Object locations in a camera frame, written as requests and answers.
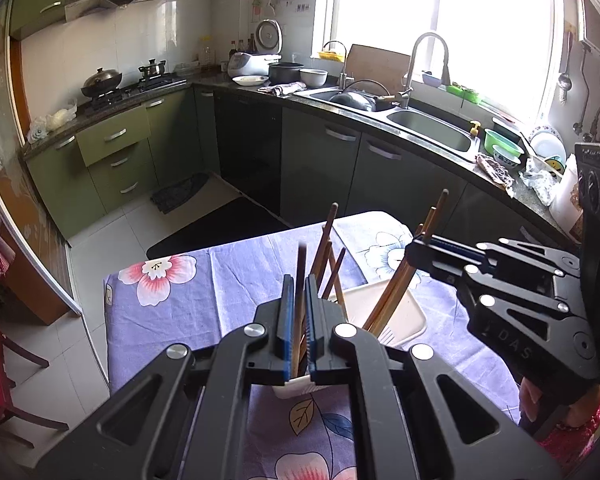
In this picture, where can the green plastic bowl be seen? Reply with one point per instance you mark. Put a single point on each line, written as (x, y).
(500, 139)

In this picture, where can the yellow basket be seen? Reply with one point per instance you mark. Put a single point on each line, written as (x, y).
(332, 55)

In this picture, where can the tall steel faucet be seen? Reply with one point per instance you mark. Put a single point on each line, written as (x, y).
(409, 75)

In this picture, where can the dark kitchen cabinets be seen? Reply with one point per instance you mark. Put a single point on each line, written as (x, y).
(320, 170)

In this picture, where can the red patterned clothing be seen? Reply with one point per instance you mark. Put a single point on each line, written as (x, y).
(580, 435)

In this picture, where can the person's right hand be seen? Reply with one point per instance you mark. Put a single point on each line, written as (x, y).
(529, 400)

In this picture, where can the black inner pot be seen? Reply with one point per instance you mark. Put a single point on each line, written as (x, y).
(286, 75)

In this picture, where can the brown rag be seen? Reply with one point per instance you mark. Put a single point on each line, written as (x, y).
(495, 170)

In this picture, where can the small steel faucet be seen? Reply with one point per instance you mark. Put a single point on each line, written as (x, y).
(342, 80)

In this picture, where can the patterned floor mat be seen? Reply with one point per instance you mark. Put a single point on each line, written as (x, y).
(180, 192)

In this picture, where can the kitchen window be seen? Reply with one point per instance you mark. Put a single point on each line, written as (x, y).
(480, 20)

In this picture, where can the steel double sink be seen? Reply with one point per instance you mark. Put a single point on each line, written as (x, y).
(430, 127)

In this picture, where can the white plastic bag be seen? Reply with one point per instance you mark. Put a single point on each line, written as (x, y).
(60, 117)

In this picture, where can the hanging steel ladle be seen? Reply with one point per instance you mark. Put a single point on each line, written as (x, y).
(564, 80)

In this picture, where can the green kitchen cabinets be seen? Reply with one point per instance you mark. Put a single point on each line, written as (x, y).
(115, 135)

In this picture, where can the dark wooden chair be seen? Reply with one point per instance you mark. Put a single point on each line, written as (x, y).
(15, 380)

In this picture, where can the white bowl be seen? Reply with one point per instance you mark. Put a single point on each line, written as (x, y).
(313, 77)

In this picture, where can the white plastic utensil holder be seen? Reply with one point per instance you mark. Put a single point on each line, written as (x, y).
(415, 315)

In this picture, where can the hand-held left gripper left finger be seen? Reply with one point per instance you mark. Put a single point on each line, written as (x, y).
(287, 330)

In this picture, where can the black gas stove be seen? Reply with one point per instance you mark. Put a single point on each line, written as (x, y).
(130, 92)

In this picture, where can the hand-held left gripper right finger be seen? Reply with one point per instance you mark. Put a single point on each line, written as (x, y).
(312, 330)

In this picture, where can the white shallow dish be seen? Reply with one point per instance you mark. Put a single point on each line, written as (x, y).
(250, 80)

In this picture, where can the crumpled clear plastic bag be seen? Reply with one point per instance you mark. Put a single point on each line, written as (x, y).
(540, 185)

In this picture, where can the black pan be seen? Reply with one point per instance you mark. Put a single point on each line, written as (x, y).
(355, 100)

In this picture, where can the green plastic container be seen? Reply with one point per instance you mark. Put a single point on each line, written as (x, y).
(467, 92)

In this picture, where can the frosted glass sliding door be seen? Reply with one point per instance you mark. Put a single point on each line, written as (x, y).
(10, 185)

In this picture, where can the white rice cooker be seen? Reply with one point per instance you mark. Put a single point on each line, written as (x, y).
(247, 64)

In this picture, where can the green wall cabinet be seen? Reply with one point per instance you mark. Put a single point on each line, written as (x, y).
(35, 0)

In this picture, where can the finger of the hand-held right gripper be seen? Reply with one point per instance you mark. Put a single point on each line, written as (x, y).
(457, 251)
(430, 265)

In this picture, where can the black wok with lid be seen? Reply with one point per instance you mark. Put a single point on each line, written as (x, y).
(102, 81)

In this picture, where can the steel cooking pot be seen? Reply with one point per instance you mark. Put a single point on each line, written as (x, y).
(153, 69)

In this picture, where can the grey dish cloth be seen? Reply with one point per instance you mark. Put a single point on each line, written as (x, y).
(282, 89)

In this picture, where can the small pale bowl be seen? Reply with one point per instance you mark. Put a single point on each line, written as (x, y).
(430, 79)

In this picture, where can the bunch of brown wooden chopsticks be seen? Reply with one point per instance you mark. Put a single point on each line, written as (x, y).
(394, 292)

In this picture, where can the dark brown single chopstick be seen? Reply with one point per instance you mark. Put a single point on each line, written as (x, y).
(299, 270)

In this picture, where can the purple floral tablecloth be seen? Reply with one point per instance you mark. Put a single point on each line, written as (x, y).
(180, 320)

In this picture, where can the white plates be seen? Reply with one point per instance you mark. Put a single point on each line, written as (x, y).
(547, 145)

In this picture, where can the patterned bowl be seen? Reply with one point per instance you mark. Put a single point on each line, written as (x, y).
(505, 157)

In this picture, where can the wooden cutting board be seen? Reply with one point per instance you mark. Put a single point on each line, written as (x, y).
(375, 67)

